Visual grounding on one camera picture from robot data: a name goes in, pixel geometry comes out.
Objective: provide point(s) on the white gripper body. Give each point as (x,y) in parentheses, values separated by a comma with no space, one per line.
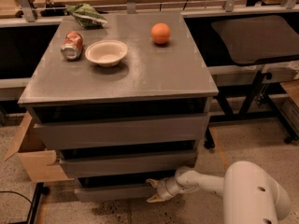
(163,188)

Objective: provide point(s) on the grey bottom drawer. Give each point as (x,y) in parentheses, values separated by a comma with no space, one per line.
(118,187)

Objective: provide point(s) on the grey drawer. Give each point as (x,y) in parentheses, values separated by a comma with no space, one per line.
(121,132)
(128,164)
(118,187)

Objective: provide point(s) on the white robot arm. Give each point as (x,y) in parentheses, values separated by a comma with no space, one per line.
(250,195)

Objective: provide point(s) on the grey middle drawer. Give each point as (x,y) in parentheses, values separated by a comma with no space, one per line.
(128,164)

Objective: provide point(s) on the grey top drawer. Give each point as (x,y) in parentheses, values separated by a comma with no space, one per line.
(121,132)

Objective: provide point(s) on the grey drawer cabinet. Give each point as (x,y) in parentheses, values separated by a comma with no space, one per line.
(150,81)

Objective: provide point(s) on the brown cardboard box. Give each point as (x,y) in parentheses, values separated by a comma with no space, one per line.
(41,164)

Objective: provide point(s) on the white paper bowl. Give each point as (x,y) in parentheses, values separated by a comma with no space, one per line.
(106,53)

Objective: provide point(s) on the orange fruit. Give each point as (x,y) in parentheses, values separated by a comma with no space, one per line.
(160,33)

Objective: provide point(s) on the crushed red soda can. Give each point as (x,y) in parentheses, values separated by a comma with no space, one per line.
(72,46)

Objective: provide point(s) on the dark side table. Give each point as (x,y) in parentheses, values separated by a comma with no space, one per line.
(261,42)

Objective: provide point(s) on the green chip bag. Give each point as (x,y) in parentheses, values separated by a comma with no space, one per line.
(86,15)

